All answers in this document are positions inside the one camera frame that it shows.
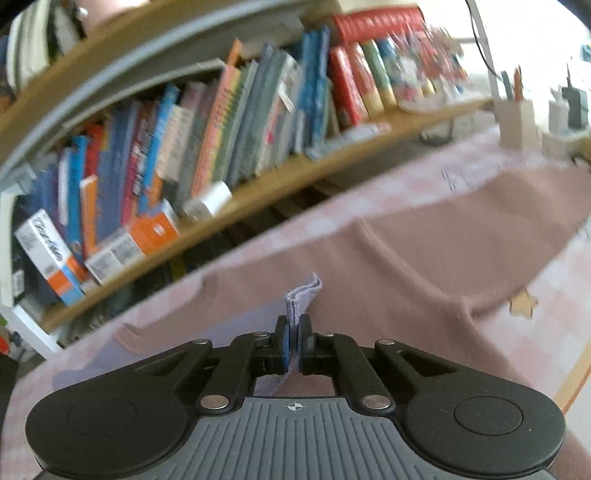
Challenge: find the tall white orange box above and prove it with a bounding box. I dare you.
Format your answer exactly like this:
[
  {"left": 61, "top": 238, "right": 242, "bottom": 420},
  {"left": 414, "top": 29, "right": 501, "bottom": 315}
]
[{"left": 14, "top": 208, "right": 88, "bottom": 308}]

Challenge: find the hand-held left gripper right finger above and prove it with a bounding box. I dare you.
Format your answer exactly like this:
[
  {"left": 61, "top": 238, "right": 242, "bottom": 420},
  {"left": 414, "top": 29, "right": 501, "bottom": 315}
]
[{"left": 298, "top": 315, "right": 462, "bottom": 415}]

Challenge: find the lavender and pink knit sweater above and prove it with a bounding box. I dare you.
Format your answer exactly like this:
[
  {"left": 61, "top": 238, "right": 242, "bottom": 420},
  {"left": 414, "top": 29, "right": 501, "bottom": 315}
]
[{"left": 113, "top": 159, "right": 591, "bottom": 480}]

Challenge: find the beige pen holder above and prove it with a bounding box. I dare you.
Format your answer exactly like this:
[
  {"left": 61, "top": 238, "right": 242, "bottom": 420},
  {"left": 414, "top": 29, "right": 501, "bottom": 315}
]
[{"left": 493, "top": 65, "right": 541, "bottom": 148}]

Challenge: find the dark plug-in charger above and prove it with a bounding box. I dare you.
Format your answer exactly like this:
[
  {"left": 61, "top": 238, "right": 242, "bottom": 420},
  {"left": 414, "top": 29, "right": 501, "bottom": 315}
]
[{"left": 561, "top": 65, "right": 589, "bottom": 130}]

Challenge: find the light blue paper packet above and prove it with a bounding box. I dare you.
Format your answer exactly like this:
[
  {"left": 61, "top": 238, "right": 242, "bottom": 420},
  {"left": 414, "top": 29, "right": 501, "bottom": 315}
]
[{"left": 305, "top": 122, "right": 393, "bottom": 160}]

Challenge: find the wooden shelf board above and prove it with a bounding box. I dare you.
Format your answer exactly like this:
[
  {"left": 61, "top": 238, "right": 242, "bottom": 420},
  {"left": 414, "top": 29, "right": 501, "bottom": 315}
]
[
  {"left": 0, "top": 0, "right": 352, "bottom": 185},
  {"left": 39, "top": 97, "right": 497, "bottom": 333}
]

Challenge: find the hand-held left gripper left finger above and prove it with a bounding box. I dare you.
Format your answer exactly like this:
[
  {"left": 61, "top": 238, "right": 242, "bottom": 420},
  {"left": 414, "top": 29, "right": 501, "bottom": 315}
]
[{"left": 124, "top": 316, "right": 293, "bottom": 415}]

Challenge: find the colourful candy bouquet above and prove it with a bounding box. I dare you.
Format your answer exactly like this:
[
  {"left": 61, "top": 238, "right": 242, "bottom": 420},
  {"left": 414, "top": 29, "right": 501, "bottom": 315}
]
[{"left": 392, "top": 23, "right": 472, "bottom": 112}]

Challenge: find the black cable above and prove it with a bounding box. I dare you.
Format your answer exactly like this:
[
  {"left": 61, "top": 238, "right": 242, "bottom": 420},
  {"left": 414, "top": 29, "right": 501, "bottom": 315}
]
[{"left": 464, "top": 0, "right": 498, "bottom": 80}]

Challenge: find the white charger block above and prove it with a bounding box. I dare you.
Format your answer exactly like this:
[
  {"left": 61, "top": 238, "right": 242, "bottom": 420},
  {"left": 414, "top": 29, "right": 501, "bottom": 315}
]
[{"left": 182, "top": 181, "right": 233, "bottom": 220}]

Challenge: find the striped dark white item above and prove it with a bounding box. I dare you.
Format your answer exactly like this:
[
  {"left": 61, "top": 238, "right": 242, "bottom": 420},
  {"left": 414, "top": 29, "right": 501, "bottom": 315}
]
[{"left": 7, "top": 0, "right": 88, "bottom": 90}]

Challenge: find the long white orange box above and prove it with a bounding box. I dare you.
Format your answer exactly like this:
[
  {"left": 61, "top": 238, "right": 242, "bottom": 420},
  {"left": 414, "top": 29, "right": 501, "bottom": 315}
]
[{"left": 85, "top": 212, "right": 181, "bottom": 284}]

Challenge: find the white bookshelf frame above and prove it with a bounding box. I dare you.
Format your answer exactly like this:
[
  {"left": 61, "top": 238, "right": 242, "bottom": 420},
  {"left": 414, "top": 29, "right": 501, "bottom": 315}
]
[{"left": 0, "top": 0, "right": 504, "bottom": 361}]

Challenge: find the row of books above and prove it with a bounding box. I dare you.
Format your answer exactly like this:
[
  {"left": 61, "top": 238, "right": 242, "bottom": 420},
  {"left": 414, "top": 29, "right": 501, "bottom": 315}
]
[{"left": 28, "top": 7, "right": 465, "bottom": 264}]

